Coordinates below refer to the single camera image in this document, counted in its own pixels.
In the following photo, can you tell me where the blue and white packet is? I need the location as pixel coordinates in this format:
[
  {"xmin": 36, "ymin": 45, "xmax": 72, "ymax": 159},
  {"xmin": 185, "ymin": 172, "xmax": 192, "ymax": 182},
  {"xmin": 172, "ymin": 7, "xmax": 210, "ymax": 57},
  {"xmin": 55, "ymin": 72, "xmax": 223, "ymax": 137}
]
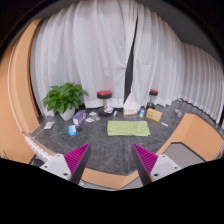
[{"xmin": 68, "ymin": 125, "xmax": 77, "ymax": 136}]

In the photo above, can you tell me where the left white curtain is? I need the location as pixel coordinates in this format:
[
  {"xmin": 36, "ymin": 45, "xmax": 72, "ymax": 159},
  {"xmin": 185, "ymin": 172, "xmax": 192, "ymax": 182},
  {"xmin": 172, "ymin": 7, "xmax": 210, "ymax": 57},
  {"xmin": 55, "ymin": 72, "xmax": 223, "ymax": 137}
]
[{"xmin": 30, "ymin": 0, "xmax": 137, "ymax": 108}]

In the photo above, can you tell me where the left red black stool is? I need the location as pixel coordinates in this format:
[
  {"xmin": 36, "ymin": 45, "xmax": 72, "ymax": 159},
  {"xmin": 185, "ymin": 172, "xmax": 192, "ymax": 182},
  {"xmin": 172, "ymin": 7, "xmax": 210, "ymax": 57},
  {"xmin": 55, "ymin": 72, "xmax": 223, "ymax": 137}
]
[{"xmin": 97, "ymin": 90, "xmax": 112, "ymax": 117}]

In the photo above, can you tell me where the green potted plant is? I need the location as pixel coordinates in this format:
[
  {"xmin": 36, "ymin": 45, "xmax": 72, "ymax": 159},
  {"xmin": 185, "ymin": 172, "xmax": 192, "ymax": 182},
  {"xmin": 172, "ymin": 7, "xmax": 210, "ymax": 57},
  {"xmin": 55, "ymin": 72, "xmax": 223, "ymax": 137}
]
[{"xmin": 42, "ymin": 82, "xmax": 88, "ymax": 114}]

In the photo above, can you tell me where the purple box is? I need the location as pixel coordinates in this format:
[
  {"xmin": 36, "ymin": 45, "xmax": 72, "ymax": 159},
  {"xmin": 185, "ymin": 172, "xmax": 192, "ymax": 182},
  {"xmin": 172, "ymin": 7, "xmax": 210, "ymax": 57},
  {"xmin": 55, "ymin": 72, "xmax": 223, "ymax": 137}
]
[{"xmin": 73, "ymin": 110, "xmax": 86, "ymax": 127}]

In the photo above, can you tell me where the white plant pot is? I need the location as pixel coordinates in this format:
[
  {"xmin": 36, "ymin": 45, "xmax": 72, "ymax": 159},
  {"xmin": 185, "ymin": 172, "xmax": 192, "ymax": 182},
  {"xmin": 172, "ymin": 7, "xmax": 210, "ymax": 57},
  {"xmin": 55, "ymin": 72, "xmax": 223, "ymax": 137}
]
[{"xmin": 61, "ymin": 108, "xmax": 75, "ymax": 121}]

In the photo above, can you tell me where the red black stool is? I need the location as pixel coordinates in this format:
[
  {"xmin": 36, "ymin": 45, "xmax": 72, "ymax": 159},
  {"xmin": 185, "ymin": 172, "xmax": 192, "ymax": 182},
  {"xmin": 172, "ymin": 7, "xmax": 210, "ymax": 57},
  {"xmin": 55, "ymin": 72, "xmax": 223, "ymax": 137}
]
[
  {"xmin": 97, "ymin": 90, "xmax": 112, "ymax": 117},
  {"xmin": 147, "ymin": 89, "xmax": 158, "ymax": 109}
]

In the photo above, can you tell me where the small blue white bottle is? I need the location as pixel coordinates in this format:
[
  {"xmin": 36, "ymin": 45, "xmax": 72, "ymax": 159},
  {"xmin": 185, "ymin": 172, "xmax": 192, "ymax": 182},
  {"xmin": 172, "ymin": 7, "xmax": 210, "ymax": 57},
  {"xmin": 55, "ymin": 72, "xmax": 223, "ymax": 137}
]
[{"xmin": 139, "ymin": 108, "xmax": 146, "ymax": 118}]

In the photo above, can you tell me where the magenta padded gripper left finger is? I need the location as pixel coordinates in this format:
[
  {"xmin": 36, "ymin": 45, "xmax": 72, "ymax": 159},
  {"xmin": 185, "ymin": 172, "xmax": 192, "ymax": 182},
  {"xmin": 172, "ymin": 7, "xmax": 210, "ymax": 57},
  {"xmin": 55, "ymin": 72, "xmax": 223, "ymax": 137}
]
[{"xmin": 39, "ymin": 143, "xmax": 92, "ymax": 185}]

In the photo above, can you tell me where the white card on table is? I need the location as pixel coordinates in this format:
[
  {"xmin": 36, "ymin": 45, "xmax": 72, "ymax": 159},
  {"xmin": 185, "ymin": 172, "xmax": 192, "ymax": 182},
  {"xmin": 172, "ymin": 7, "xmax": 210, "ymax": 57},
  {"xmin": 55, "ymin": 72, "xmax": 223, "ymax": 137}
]
[{"xmin": 44, "ymin": 121, "xmax": 55, "ymax": 130}]

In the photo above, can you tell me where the white tissue box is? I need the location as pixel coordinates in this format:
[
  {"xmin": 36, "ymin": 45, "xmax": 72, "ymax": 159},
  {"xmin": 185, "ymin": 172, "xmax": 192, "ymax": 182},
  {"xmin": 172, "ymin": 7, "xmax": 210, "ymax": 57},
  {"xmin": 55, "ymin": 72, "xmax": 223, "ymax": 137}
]
[{"xmin": 123, "ymin": 103, "xmax": 140, "ymax": 116}]

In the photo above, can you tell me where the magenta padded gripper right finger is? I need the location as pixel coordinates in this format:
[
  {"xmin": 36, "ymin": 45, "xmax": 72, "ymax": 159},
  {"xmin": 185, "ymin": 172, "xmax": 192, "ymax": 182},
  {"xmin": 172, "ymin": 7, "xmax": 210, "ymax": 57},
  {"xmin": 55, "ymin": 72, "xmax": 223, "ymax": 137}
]
[{"xmin": 131, "ymin": 143, "xmax": 183, "ymax": 187}]

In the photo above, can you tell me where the small pink item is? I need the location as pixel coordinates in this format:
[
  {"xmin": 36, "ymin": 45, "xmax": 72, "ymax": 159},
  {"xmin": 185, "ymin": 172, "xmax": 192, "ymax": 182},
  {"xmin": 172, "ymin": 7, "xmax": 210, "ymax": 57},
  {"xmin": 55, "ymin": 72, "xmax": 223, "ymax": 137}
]
[{"xmin": 174, "ymin": 109, "xmax": 182, "ymax": 118}]

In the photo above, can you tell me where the small packets pile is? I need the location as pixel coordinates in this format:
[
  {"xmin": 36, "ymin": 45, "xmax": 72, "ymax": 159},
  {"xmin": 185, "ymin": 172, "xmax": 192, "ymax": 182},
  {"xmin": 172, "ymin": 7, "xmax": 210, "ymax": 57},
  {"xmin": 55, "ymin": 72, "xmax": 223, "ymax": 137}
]
[{"xmin": 86, "ymin": 112, "xmax": 100, "ymax": 123}]

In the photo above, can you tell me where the yellow cardboard box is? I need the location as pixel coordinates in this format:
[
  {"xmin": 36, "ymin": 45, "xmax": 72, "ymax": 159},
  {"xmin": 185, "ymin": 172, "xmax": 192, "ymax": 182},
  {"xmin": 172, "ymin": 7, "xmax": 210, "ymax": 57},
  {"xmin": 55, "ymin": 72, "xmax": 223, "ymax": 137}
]
[{"xmin": 146, "ymin": 108, "xmax": 162, "ymax": 122}]

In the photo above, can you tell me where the right white curtain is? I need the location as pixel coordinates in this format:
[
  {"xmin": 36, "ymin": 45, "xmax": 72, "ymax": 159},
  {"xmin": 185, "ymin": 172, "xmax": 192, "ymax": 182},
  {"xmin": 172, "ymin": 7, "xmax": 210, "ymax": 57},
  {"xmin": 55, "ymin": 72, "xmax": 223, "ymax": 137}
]
[{"xmin": 122, "ymin": 0, "xmax": 224, "ymax": 121}]

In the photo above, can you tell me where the green folded towel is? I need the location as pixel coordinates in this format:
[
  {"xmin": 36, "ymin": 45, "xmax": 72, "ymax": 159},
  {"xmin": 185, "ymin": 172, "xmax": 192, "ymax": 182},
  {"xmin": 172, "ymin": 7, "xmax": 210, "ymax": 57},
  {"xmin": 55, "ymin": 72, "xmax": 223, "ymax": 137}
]
[{"xmin": 107, "ymin": 121, "xmax": 150, "ymax": 136}]

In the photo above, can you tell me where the white curtain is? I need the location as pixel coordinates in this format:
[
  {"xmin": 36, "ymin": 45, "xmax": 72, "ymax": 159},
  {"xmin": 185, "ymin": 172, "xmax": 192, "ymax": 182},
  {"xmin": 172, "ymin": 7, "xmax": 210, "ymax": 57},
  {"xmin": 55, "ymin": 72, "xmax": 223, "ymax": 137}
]
[
  {"xmin": 30, "ymin": 0, "xmax": 137, "ymax": 108},
  {"xmin": 122, "ymin": 0, "xmax": 224, "ymax": 121}
]

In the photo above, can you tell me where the right red black stool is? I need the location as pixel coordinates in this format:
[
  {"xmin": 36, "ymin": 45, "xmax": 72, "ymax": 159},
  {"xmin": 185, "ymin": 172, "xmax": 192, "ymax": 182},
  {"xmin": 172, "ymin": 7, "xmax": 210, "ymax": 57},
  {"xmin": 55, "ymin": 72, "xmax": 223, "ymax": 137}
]
[{"xmin": 147, "ymin": 89, "xmax": 158, "ymax": 109}]

